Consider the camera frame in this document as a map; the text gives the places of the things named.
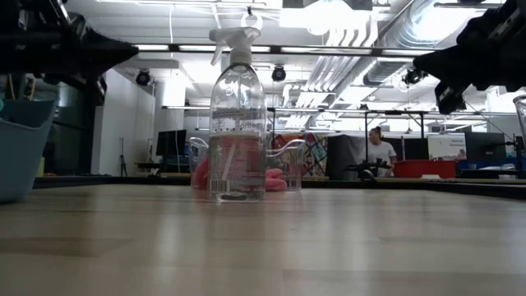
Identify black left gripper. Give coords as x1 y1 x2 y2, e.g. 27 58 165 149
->
0 7 139 86

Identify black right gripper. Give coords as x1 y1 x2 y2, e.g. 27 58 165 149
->
413 0 526 92

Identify pink microfiber towel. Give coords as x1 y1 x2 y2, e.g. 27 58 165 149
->
265 167 288 193
192 157 210 190

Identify black ceiling spotlight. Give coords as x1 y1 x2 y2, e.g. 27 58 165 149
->
401 67 424 86

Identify black wide monitor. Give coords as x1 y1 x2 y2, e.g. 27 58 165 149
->
464 131 508 163

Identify red plastic tray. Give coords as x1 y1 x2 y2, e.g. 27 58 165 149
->
393 159 458 179

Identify standing person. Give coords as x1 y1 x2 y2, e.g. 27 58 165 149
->
367 126 399 178

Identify thin black tripod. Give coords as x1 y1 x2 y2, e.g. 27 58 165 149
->
118 137 129 178

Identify black desktop monitor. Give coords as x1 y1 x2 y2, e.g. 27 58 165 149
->
155 129 188 158

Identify black partition panel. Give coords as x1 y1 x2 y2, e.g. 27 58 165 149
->
326 134 371 180

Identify clear plastic spray bottle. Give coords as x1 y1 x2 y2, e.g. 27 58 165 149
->
207 25 268 202

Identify teal plastic basket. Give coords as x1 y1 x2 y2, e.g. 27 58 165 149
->
0 97 58 205

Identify colourful graffiti board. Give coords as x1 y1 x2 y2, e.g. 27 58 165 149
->
269 132 330 178

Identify clear plastic basket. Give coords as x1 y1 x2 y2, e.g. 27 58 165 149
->
187 136 306 192

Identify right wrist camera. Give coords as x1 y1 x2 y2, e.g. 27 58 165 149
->
434 80 468 116

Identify white wall sign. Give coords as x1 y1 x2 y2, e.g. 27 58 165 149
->
427 134 468 162

